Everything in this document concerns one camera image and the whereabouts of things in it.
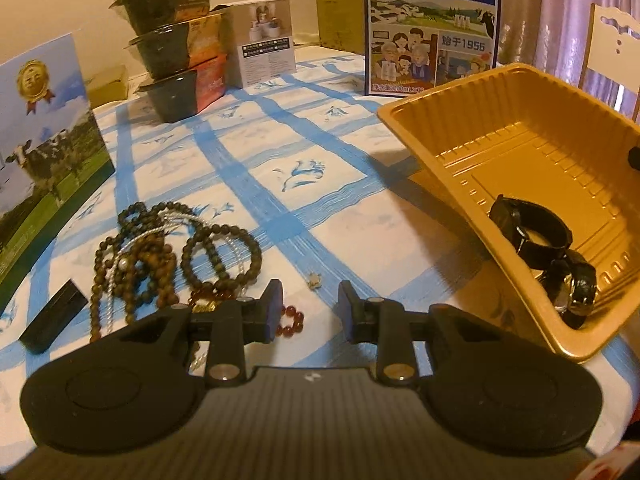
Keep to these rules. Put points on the blue checked tablecloth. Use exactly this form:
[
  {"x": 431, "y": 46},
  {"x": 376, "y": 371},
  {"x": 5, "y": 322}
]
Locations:
[{"x": 310, "y": 160}]

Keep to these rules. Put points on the cow print milk box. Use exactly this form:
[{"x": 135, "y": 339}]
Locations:
[{"x": 45, "y": 160}]

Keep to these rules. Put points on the white wooden chair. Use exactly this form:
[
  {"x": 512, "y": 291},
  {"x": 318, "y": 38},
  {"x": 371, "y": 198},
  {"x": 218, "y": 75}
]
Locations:
[{"x": 607, "y": 60}]

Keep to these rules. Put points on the gold plastic tray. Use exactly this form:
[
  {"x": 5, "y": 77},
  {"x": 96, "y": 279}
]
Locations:
[{"x": 525, "y": 180}]

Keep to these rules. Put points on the pink shiny curtain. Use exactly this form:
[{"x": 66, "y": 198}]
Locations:
[{"x": 550, "y": 10}]

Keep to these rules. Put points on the blue illustrated milk carton box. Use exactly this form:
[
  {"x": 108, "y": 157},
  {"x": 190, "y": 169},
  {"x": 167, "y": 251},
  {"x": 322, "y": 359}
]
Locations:
[{"x": 430, "y": 25}]

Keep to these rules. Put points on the black wristwatch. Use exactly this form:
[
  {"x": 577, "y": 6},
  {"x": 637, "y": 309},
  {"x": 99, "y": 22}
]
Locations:
[
  {"x": 505, "y": 215},
  {"x": 582, "y": 280}
]

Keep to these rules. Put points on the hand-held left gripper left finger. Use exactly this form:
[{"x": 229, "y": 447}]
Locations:
[{"x": 272, "y": 310}]

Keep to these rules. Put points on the red packet box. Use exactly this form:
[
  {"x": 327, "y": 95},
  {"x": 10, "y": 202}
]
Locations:
[{"x": 211, "y": 82}]

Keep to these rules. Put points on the black rectangular case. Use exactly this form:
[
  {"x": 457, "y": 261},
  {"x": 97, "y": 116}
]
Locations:
[{"x": 52, "y": 317}]

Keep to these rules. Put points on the small tan cardboard box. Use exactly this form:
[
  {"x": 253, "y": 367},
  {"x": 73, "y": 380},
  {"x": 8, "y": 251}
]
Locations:
[{"x": 107, "y": 85}]

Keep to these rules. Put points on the white product box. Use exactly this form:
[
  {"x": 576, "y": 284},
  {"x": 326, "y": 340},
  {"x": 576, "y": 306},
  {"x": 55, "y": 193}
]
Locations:
[{"x": 265, "y": 45}]

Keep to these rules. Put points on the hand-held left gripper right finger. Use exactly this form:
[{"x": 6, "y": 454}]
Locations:
[{"x": 345, "y": 310}]

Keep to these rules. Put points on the small pale pendant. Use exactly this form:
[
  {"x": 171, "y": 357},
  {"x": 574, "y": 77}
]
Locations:
[{"x": 315, "y": 281}]

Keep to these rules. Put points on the brown cardboard box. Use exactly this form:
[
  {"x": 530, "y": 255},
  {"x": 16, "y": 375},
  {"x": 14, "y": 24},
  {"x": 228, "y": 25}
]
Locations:
[{"x": 340, "y": 10}]

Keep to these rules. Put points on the orange packet box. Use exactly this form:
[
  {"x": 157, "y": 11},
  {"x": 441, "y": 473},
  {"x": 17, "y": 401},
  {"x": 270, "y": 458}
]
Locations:
[{"x": 207, "y": 40}]

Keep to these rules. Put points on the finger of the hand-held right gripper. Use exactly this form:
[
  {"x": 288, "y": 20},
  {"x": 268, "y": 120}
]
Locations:
[{"x": 635, "y": 157}]

